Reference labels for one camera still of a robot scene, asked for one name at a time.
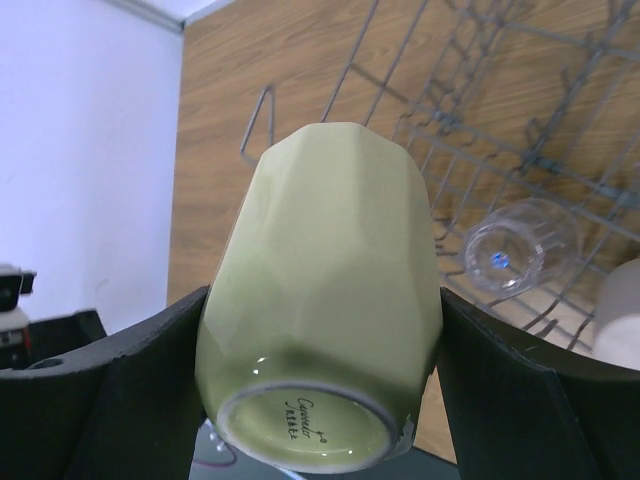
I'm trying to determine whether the clear plastic cup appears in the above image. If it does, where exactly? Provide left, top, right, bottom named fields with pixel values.
left=461, top=198, right=583, bottom=298

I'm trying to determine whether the beige plastic cup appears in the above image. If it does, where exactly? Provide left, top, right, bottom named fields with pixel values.
left=592, top=258, right=640, bottom=371

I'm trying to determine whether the yellow mug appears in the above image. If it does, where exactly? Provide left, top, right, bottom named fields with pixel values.
left=195, top=122, right=443, bottom=474

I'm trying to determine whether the left aluminium frame post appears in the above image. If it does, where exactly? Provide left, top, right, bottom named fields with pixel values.
left=128, top=0, right=184, bottom=33

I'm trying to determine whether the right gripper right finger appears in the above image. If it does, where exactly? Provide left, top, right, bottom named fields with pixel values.
left=437, top=289, right=639, bottom=479

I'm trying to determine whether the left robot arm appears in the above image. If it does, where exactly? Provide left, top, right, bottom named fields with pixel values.
left=1, top=307, right=106, bottom=370

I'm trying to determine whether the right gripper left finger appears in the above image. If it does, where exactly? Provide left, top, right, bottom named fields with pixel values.
left=1, top=287, right=208, bottom=479

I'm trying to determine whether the grey wire dish rack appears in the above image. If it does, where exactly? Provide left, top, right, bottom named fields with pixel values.
left=239, top=0, right=640, bottom=351

